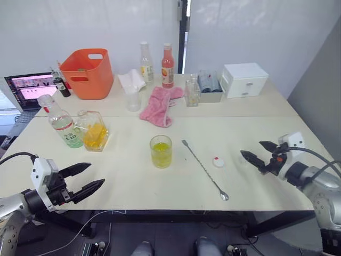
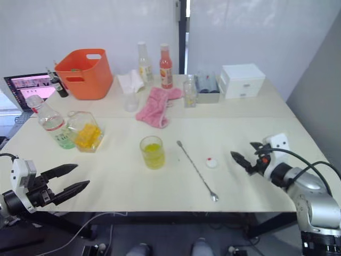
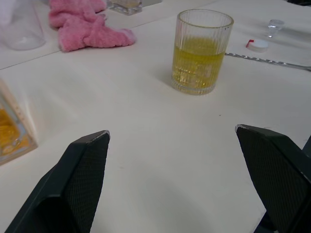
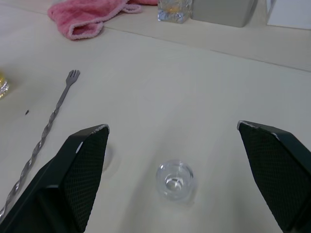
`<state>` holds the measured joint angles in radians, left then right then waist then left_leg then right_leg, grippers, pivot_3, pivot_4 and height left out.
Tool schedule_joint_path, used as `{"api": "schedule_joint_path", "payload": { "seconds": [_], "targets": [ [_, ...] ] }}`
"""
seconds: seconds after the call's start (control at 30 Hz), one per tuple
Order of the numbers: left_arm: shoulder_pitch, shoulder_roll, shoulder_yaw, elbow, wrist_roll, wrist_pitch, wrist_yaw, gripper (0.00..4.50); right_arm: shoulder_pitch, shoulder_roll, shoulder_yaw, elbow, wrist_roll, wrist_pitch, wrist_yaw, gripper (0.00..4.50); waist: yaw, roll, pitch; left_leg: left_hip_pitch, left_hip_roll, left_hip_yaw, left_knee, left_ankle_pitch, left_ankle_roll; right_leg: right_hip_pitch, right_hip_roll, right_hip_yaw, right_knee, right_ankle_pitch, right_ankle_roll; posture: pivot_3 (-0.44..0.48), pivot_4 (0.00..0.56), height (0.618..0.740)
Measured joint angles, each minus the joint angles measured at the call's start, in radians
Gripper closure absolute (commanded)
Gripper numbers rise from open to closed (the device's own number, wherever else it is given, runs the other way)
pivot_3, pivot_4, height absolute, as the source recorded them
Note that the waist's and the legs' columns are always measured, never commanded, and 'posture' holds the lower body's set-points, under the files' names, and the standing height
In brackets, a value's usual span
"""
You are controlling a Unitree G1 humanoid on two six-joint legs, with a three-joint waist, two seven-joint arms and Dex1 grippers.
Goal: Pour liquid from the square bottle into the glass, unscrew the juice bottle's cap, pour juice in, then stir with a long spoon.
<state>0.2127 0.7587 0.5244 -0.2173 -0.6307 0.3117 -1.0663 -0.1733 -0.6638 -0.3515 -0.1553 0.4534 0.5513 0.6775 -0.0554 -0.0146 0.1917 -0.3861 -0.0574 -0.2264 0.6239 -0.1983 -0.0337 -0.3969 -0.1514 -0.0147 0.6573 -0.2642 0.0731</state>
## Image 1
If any tall clear bottle white cap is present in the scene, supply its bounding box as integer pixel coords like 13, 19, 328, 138
139, 41, 156, 87

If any pink towel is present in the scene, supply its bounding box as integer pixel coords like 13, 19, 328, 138
139, 85, 185, 129

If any grey rounded shape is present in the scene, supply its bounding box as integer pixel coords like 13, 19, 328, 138
130, 241, 156, 256
195, 235, 223, 256

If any black door frame post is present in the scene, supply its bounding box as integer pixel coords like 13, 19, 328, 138
177, 0, 192, 75

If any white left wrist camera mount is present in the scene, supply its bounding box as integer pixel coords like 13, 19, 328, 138
30, 157, 60, 212

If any square bottle yellow liquid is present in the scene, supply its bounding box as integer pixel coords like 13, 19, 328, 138
74, 109, 111, 153

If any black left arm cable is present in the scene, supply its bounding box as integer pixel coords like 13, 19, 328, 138
0, 151, 37, 165

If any small clear glass jar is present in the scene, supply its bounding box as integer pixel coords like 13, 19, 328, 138
184, 74, 201, 108

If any black laptop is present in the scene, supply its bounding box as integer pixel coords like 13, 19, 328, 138
3, 71, 59, 135

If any rolled grey cloth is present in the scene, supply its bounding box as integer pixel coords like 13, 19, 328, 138
198, 69, 213, 93
210, 70, 222, 93

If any long metal bar spoon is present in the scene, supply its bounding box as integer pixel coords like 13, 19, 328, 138
181, 139, 230, 202

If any white tissue paper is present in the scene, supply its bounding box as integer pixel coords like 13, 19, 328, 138
117, 69, 147, 93

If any orange plastic basket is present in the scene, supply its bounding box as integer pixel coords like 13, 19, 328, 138
59, 48, 115, 101

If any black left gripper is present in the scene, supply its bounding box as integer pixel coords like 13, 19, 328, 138
46, 162, 106, 207

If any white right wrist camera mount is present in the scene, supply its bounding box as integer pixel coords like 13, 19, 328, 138
278, 132, 305, 171

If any small dark green bottle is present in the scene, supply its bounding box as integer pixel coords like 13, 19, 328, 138
50, 66, 72, 98

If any black foot pedal device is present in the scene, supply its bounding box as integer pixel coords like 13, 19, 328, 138
80, 241, 107, 256
226, 245, 249, 256

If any white drawer box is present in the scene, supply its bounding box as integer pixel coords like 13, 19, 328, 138
221, 62, 270, 99

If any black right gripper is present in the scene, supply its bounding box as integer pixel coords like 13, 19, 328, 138
240, 140, 290, 177

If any glass with yellow-green liquid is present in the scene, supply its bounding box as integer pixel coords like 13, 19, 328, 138
149, 134, 173, 170

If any thin white cable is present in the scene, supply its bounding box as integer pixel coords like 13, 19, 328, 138
56, 210, 126, 256

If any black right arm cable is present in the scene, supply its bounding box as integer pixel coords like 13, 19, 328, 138
273, 146, 341, 185

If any clear bottle green label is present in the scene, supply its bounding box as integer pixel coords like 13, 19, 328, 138
37, 93, 85, 149

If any pink juice bottle red cap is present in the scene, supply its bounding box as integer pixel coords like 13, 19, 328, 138
160, 42, 175, 90

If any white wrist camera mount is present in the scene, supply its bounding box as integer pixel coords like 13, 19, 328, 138
30, 157, 60, 212
278, 132, 305, 171

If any clear plastic cup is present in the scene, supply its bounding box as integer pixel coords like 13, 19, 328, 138
125, 85, 141, 113

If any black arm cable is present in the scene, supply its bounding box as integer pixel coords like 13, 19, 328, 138
0, 151, 37, 165
273, 146, 341, 185

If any grey storage box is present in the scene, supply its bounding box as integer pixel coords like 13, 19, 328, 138
198, 87, 224, 103

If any black table frame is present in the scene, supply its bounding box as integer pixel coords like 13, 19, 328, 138
34, 209, 318, 238

